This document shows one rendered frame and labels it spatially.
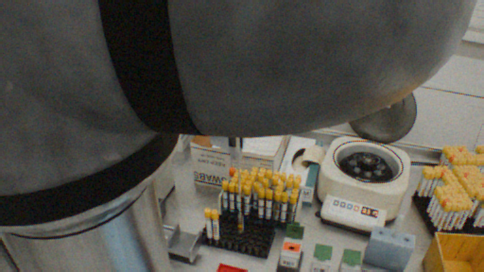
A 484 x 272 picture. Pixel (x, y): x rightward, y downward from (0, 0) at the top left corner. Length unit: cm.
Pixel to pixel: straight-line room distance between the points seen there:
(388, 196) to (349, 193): 10
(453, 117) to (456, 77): 14
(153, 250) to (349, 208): 79
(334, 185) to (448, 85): 51
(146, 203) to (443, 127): 116
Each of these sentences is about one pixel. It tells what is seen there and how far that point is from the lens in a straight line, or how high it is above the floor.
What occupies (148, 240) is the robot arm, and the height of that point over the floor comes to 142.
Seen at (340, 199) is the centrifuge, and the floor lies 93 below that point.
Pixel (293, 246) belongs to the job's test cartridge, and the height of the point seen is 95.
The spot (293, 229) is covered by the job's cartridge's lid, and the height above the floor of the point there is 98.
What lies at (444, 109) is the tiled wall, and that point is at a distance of 122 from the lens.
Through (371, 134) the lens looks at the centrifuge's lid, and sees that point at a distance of 114.
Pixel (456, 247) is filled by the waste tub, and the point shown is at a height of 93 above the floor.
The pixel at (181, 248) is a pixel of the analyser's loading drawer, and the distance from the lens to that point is 83.
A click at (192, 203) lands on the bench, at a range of 100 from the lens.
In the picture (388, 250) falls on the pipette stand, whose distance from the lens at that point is 83.
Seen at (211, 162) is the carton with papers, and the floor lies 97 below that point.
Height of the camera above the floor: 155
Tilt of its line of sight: 32 degrees down
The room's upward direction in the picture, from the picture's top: straight up
